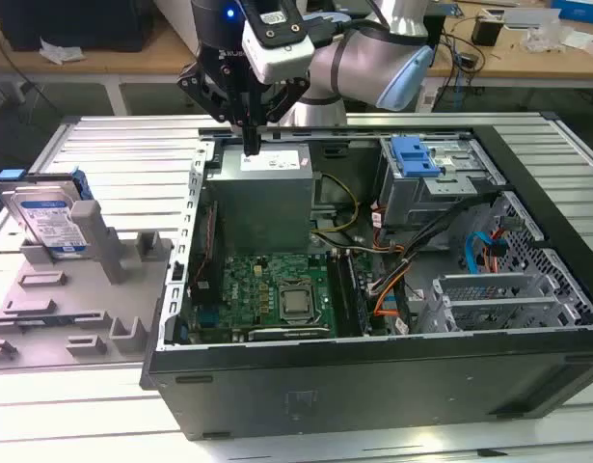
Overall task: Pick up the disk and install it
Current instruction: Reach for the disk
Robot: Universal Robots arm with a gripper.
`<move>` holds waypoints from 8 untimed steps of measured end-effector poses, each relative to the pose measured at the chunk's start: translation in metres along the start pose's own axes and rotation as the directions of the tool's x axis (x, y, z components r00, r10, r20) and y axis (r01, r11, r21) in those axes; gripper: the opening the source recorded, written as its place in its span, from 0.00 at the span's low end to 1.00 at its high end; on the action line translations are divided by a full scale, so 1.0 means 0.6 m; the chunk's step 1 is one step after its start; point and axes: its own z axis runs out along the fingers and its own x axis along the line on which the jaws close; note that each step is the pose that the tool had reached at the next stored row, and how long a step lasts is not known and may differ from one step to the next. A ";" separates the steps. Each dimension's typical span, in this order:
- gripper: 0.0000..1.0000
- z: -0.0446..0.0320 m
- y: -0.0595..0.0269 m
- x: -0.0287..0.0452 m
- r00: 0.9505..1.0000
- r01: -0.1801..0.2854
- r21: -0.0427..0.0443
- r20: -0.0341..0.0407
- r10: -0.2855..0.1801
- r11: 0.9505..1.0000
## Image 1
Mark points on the hard disk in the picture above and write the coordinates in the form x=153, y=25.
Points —
x=45, y=217

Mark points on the metal disk bay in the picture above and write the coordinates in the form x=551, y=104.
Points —
x=489, y=282

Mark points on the metal drive cage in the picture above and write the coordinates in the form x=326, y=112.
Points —
x=421, y=202

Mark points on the crumpled white paper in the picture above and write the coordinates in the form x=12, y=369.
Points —
x=62, y=52

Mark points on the white card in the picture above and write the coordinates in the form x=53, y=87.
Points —
x=585, y=41

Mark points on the blue plastic latch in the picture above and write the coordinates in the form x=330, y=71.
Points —
x=414, y=161

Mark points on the black graphics card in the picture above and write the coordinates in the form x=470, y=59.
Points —
x=286, y=334

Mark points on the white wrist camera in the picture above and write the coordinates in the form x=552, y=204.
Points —
x=277, y=53

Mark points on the silver CPU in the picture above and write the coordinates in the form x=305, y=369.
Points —
x=297, y=302

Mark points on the blue cardboard box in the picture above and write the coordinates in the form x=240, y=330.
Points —
x=580, y=8

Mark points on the grey metal tray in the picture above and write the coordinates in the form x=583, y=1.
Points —
x=530, y=18

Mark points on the large black box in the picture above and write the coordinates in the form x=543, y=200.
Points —
x=437, y=31

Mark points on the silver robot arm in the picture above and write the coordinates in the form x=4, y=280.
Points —
x=354, y=62

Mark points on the black RAM stick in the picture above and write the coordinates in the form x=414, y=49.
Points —
x=361, y=294
x=343, y=294

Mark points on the grey parts rack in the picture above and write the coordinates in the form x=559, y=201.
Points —
x=84, y=299

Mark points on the grey power supply unit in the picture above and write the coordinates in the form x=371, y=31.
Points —
x=262, y=212

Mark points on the clear plastic bag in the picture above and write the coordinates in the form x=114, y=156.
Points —
x=547, y=37

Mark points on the green motherboard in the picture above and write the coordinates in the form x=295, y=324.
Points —
x=248, y=280

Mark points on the black case fan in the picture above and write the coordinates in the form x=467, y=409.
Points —
x=204, y=270

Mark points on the black monitor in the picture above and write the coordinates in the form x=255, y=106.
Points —
x=74, y=24

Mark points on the small RAM stick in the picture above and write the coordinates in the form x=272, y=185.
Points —
x=45, y=320

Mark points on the small black cube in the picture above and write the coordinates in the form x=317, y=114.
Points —
x=486, y=30

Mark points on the wooden desk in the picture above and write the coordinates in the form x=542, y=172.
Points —
x=132, y=60

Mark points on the black PC case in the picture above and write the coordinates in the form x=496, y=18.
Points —
x=373, y=386

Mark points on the large white box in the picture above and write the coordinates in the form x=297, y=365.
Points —
x=173, y=9

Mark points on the CPU socket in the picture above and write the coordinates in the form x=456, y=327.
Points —
x=279, y=301

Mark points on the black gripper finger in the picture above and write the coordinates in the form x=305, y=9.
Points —
x=288, y=99
x=199, y=91

